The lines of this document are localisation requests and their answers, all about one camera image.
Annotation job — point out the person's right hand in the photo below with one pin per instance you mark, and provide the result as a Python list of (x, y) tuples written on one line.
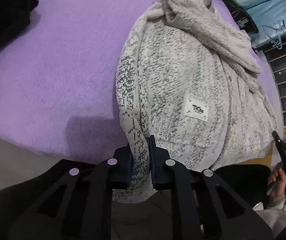
[(277, 176)]

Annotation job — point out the grey white knit hoodie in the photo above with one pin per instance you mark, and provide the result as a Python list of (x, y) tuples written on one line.
[(188, 77)]

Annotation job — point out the light blue plastic cover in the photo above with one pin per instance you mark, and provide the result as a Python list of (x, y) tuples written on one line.
[(266, 12)]

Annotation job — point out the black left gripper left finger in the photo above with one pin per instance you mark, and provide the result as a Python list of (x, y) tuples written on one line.
[(71, 200)]

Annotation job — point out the purple fleece bed blanket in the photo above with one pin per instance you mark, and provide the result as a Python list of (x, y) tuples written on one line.
[(57, 79)]

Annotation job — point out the green cloth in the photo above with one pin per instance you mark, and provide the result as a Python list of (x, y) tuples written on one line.
[(241, 17)]

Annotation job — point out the light blue wire hanger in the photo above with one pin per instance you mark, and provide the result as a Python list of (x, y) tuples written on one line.
[(274, 35)]

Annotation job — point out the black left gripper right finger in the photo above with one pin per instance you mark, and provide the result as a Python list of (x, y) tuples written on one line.
[(203, 205)]

